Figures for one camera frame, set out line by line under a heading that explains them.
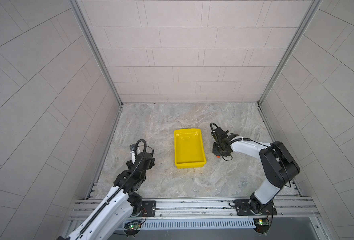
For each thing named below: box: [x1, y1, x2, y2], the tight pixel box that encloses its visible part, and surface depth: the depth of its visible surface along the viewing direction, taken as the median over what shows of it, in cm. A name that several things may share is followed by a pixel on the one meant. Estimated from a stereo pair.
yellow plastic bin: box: [173, 128, 207, 169], surface depth 92 cm
